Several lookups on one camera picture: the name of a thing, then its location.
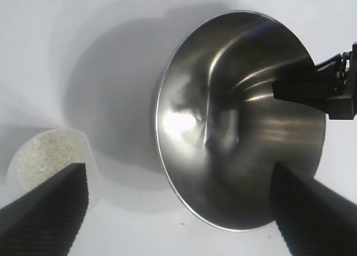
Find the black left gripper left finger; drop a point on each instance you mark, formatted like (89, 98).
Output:
(42, 219)

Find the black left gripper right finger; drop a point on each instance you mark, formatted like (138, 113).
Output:
(315, 219)

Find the clear plastic measuring cup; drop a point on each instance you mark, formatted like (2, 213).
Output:
(93, 166)

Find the white rice grains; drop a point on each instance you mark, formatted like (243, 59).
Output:
(47, 152)

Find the stainless steel mixing bowl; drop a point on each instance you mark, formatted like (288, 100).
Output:
(223, 113)

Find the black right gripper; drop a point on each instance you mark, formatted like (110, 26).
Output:
(346, 108)

